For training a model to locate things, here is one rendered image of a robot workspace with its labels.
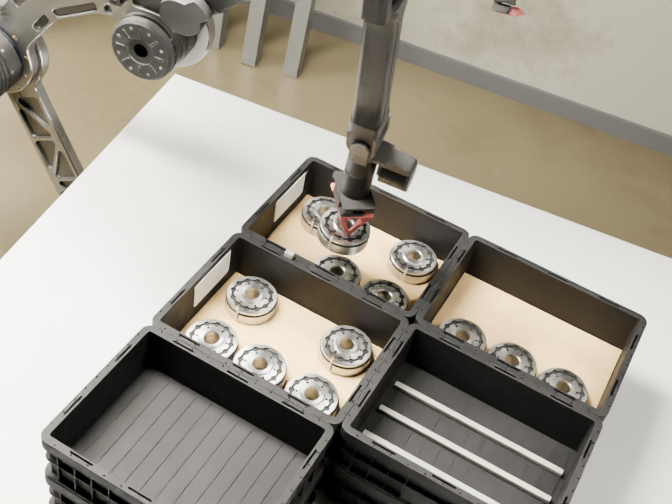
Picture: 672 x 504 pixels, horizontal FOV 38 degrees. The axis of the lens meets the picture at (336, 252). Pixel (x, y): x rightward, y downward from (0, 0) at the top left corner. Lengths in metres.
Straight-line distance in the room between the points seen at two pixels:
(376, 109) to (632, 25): 2.39
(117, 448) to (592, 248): 1.31
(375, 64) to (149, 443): 0.76
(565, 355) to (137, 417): 0.87
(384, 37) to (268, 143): 1.08
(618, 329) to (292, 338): 0.68
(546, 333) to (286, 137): 0.90
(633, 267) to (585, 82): 1.67
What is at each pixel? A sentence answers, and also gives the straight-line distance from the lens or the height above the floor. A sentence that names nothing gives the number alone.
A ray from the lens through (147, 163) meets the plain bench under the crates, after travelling 2.48.
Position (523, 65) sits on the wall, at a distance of 4.13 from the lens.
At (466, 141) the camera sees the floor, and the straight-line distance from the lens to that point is 3.90.
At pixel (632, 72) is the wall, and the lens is 4.06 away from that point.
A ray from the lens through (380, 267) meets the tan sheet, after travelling 2.13.
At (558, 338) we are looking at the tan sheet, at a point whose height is 0.83.
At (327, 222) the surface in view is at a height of 0.99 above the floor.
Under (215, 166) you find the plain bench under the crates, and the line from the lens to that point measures 2.49.
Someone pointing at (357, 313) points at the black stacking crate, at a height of 0.89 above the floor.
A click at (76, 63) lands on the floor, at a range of 4.00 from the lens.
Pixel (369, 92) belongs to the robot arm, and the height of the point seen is 1.38.
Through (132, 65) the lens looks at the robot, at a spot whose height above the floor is 1.09.
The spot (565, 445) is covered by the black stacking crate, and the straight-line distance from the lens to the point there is 1.96.
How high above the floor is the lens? 2.34
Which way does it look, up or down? 45 degrees down
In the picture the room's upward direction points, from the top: 13 degrees clockwise
